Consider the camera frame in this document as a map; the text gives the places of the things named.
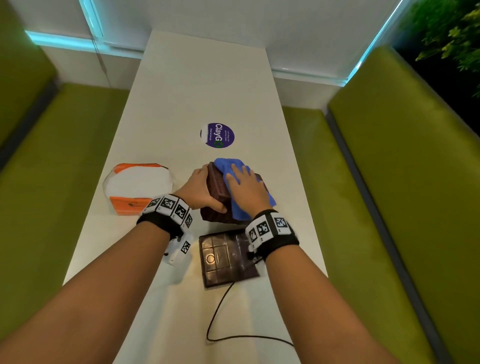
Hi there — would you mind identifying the person's right hand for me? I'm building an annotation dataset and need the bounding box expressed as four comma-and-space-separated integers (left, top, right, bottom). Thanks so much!
225, 164, 273, 219

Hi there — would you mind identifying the person's left hand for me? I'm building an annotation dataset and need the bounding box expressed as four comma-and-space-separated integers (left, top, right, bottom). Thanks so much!
174, 164, 228, 214

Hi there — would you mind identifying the brown plastic container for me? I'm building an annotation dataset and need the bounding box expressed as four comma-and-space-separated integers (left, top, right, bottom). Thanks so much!
200, 162, 271, 225

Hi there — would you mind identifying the blue cleaning cloth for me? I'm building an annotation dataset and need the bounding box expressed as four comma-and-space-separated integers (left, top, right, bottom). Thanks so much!
213, 157, 277, 222

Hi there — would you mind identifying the person's left forearm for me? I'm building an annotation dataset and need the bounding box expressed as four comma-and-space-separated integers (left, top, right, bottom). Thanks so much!
0, 220, 172, 364

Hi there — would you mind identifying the person's right forearm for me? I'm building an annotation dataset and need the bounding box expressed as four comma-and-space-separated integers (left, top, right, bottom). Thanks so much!
262, 244, 399, 364

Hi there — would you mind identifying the black marker wristband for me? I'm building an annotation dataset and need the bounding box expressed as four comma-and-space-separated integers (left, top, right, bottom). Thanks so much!
245, 209, 300, 262
136, 193, 195, 241

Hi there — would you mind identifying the purple round sticker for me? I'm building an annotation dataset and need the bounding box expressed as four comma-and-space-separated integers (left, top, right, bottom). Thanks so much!
200, 122, 236, 150

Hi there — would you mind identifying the brown plastic lid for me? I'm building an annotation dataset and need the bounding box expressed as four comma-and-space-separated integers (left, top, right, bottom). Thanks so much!
198, 229, 261, 289

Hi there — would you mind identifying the orange and white packet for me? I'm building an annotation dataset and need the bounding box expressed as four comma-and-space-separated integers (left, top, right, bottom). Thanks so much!
102, 163, 176, 217

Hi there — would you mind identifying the green upholstered bench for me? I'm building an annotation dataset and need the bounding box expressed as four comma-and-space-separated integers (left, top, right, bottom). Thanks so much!
281, 45, 480, 364
0, 0, 130, 340

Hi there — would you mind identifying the cyan light strip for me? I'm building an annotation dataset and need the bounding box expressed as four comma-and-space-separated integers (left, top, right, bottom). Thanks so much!
344, 0, 405, 88
25, 0, 106, 54

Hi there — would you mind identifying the green leafy plant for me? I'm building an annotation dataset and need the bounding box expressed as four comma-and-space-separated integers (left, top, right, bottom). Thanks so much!
407, 0, 480, 99

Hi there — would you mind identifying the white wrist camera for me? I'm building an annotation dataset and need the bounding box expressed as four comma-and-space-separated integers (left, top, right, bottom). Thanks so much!
163, 232, 194, 267

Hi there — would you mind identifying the black cable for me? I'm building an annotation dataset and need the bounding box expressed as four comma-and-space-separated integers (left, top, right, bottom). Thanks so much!
205, 252, 295, 348

